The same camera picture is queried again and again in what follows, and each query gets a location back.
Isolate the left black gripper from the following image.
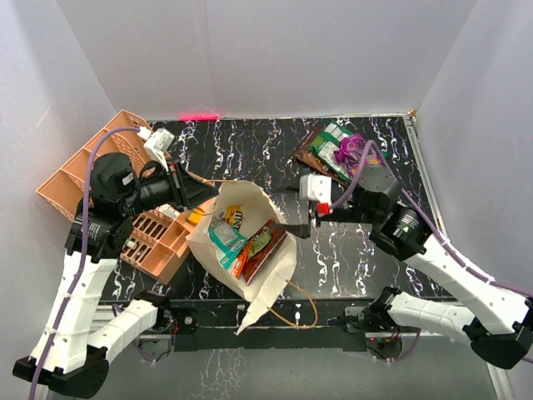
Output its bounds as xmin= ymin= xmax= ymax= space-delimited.
xmin=120 ymin=157 xmax=219 ymax=216

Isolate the brown kettle chips bag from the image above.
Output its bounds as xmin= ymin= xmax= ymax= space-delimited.
xmin=291 ymin=127 xmax=350 ymax=188

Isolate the brown paper bag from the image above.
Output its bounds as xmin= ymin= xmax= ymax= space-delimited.
xmin=187 ymin=180 xmax=297 ymax=334

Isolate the green snack bag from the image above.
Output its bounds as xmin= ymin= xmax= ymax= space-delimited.
xmin=310 ymin=122 xmax=356 ymax=182

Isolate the red snack packet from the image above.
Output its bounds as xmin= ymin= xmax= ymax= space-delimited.
xmin=241 ymin=219 xmax=286 ymax=285

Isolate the purple snack bag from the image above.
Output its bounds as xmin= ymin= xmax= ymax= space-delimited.
xmin=334 ymin=133 xmax=366 ymax=178

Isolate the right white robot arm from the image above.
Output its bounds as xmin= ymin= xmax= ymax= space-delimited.
xmin=279 ymin=165 xmax=532 ymax=370

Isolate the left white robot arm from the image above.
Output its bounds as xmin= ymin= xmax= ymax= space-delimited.
xmin=12 ymin=152 xmax=218 ymax=399

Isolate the yellow M&M candy bag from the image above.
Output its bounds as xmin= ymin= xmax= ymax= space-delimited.
xmin=225 ymin=205 xmax=243 ymax=230

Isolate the yellow orange small item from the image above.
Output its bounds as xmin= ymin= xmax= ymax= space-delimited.
xmin=186 ymin=209 xmax=203 ymax=225

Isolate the green small snack packet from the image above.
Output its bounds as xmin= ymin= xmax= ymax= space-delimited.
xmin=249 ymin=232 xmax=271 ymax=258

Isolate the teal snack packet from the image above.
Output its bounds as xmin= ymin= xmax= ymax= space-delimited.
xmin=208 ymin=216 xmax=247 ymax=270

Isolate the pink compartment tray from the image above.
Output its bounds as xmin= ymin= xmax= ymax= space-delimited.
xmin=121 ymin=200 xmax=213 ymax=284

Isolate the orange snack packet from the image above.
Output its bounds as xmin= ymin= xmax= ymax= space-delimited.
xmin=231 ymin=243 xmax=253 ymax=278

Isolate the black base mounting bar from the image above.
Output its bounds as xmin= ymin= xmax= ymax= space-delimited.
xmin=166 ymin=297 xmax=421 ymax=353

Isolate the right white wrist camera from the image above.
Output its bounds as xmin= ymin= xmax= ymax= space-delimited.
xmin=299 ymin=174 xmax=332 ymax=217

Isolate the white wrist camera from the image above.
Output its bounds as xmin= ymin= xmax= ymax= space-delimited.
xmin=299 ymin=174 xmax=332 ymax=217
xmin=137 ymin=127 xmax=175 ymax=172

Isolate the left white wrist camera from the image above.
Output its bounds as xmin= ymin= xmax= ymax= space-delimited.
xmin=137 ymin=127 xmax=175 ymax=172

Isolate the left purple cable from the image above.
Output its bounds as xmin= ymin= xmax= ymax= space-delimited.
xmin=27 ymin=127 xmax=142 ymax=400

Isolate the purple cable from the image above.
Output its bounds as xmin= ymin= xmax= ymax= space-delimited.
xmin=27 ymin=127 xmax=142 ymax=400
xmin=331 ymin=139 xmax=533 ymax=363

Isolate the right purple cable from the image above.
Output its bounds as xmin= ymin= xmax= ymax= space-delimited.
xmin=331 ymin=139 xmax=533 ymax=363

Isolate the aluminium frame rail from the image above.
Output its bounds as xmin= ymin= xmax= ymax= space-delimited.
xmin=399 ymin=108 xmax=516 ymax=400

